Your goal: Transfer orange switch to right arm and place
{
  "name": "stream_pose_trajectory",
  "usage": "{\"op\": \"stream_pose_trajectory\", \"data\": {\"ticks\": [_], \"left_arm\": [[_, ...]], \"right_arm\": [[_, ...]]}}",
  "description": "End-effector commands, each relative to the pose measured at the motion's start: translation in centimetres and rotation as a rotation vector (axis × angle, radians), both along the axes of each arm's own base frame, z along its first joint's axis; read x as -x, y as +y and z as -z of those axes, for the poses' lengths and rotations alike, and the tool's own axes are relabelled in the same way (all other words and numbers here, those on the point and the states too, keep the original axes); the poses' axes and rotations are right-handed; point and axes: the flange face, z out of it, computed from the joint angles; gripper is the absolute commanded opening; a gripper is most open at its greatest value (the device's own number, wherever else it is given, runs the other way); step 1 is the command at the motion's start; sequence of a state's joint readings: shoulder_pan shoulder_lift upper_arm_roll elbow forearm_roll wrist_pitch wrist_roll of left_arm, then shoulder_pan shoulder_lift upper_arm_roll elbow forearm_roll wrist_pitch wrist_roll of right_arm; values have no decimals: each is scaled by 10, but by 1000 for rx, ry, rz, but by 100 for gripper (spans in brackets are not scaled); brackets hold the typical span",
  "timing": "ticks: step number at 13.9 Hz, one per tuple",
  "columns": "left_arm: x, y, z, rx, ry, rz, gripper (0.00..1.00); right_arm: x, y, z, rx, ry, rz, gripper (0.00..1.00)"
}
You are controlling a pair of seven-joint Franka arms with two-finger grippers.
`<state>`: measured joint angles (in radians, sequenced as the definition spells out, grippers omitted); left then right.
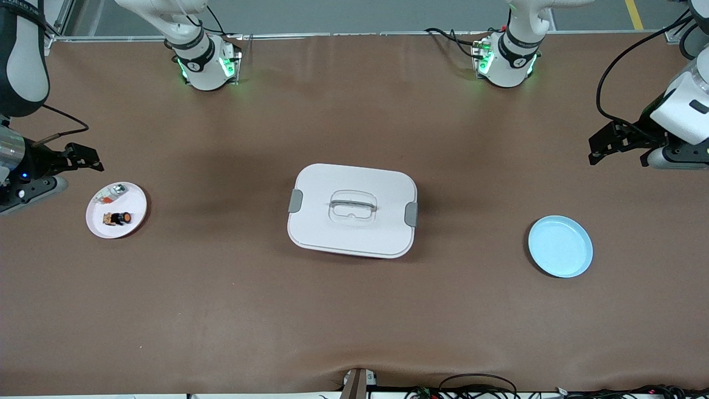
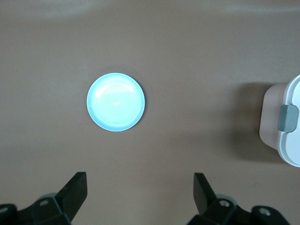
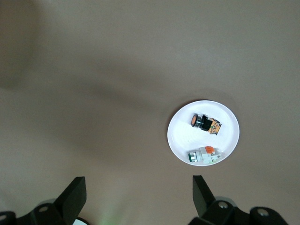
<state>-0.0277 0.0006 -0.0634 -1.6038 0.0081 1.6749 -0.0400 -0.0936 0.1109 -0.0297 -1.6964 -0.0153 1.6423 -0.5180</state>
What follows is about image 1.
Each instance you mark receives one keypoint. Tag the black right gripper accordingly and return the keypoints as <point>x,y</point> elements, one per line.
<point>37,164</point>

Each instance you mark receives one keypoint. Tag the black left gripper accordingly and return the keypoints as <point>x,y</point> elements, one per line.
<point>641,128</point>

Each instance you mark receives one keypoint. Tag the orange black push switch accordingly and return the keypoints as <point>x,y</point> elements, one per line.
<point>118,218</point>

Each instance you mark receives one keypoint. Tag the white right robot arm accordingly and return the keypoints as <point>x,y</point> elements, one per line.
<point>194,61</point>

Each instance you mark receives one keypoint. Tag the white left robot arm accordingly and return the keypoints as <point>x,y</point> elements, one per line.
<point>509,61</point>

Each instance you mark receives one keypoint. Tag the pink round plate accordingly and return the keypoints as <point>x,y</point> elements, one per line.
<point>133,202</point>

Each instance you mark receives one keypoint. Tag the light blue round plate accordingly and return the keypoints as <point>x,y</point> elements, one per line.
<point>559,246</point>

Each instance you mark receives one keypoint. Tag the grey box latch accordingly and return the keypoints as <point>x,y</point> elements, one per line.
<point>411,214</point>
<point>295,200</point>

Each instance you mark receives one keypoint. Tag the white lidded storage box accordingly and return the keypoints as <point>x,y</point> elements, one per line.
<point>354,238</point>

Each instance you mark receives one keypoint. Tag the brown table mat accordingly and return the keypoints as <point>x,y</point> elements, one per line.
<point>354,310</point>

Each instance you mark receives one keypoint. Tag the red silver small switch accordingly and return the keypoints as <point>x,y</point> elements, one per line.
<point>111,195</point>

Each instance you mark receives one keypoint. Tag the aluminium frame profile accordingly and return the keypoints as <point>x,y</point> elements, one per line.
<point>65,14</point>
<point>670,36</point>

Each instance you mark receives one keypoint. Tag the brown bracket post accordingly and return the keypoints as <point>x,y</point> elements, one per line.
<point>354,385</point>

